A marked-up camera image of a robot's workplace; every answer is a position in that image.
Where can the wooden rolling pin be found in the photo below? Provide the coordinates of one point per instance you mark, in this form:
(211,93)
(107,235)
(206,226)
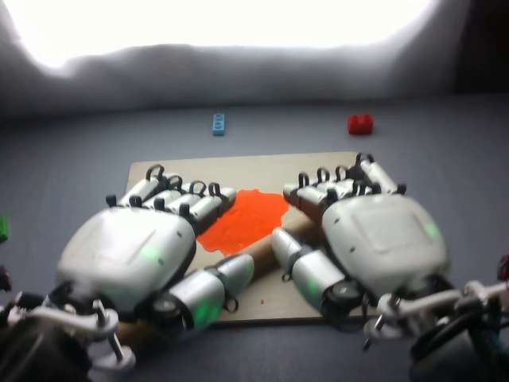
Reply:
(262,252)

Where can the light wooden board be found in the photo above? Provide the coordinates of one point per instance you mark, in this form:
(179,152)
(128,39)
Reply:
(258,167)

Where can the orange flattened clay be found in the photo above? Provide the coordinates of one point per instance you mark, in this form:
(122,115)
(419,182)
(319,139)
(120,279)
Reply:
(242,223)

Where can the light blue toy brick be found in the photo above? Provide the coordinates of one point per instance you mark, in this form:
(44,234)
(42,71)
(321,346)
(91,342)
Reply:
(220,124)

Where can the red toy brick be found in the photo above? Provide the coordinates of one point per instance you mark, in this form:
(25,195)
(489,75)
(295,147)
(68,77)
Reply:
(361,125)

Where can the grey table cloth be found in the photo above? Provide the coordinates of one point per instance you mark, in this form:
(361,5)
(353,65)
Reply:
(79,159)

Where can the green toy brick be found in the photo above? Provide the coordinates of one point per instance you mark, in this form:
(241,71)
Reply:
(3,227)

